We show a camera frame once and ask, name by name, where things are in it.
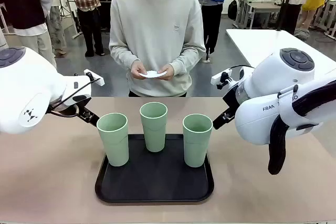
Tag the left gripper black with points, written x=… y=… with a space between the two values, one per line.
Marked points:
x=82 y=110

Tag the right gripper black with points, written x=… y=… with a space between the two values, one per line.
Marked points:
x=231 y=100

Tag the pale green plastic cup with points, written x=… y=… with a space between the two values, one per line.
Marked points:
x=195 y=148
x=154 y=134
x=114 y=145

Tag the white scalloped paper coaster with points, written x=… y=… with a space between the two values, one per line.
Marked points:
x=153 y=74

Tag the person's right forearm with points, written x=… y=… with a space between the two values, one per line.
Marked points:
x=120 y=53

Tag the person's left forearm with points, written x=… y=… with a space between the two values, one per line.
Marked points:
x=189 y=56

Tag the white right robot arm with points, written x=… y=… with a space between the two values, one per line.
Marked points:
x=262 y=90

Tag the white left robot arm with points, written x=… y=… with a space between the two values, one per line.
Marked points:
x=26 y=90

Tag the person's right hand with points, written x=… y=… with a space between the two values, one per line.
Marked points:
x=137 y=70

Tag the person's left hand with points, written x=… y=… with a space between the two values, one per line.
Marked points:
x=168 y=74

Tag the black plastic serving tray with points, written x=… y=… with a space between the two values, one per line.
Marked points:
x=155 y=182

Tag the bystander in patterned grey trousers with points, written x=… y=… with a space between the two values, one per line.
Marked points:
x=56 y=30

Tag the black hanging bag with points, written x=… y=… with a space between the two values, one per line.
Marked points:
x=232 y=10

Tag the person in beige sweatshirt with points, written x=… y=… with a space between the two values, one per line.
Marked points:
x=155 y=24

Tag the black tripod pole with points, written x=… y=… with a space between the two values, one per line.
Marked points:
x=284 y=6

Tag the bystander in black shirt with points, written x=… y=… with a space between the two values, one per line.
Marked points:
x=23 y=3

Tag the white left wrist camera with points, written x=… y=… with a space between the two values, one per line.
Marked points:
x=94 y=77

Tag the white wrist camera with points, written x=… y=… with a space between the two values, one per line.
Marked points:
x=94 y=77
x=219 y=76

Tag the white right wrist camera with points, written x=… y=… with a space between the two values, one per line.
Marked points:
x=219 y=76

